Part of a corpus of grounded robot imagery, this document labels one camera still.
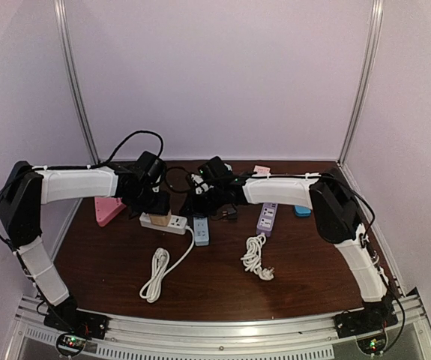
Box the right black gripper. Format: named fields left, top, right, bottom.
left=179, top=185, right=226, bottom=219

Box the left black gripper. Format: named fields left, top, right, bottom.
left=127, top=185, right=171, bottom=217

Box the black plug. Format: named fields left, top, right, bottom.
left=215, top=207, right=238, bottom=221

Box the light blue power strip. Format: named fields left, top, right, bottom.
left=193, top=217, right=210, bottom=247

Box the beige cube charger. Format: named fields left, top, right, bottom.
left=148, top=212, right=172, bottom=227

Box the pink triangular power strip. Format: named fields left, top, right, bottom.
left=94, top=197, right=126, bottom=227

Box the white power strip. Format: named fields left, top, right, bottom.
left=139, top=213, right=187, bottom=235

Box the pink cube socket adapter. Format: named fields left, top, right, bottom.
left=253, top=165, right=271, bottom=176

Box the purple power strip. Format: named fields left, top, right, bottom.
left=256, top=202, right=278, bottom=237

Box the blue plug adapter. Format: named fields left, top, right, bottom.
left=294, top=205, right=312, bottom=218

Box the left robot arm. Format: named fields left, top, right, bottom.
left=0, top=157, right=170, bottom=333

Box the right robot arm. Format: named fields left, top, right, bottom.
left=180, top=170, right=388, bottom=332

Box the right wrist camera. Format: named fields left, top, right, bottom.
left=197, top=156, right=234, bottom=185

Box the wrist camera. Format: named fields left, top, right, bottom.
left=197, top=156, right=234, bottom=185
left=133, top=151, right=166, bottom=188

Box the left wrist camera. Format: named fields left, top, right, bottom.
left=133, top=151, right=166, bottom=188

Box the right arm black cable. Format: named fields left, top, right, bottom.
left=164, top=167, right=201, bottom=196

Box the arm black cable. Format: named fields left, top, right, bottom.
left=0, top=130, right=166, bottom=245
left=164, top=167, right=201, bottom=196

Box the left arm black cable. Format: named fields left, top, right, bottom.
left=0, top=130, right=166, bottom=245

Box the white cable of purple strip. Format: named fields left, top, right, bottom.
left=241, top=234, right=277, bottom=281

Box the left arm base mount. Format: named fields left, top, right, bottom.
left=43, top=297, right=109, bottom=340

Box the aluminium front rail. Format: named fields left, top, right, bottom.
left=1, top=295, right=431, bottom=359

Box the right aluminium post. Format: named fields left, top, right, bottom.
left=337, top=0, right=384, bottom=167

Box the aluminium post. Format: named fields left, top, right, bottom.
left=337, top=0, right=384, bottom=167
left=53, top=0, right=100, bottom=164

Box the left aluminium post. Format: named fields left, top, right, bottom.
left=53, top=0, right=100, bottom=164

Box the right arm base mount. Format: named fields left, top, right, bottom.
left=334, top=296, right=398, bottom=338

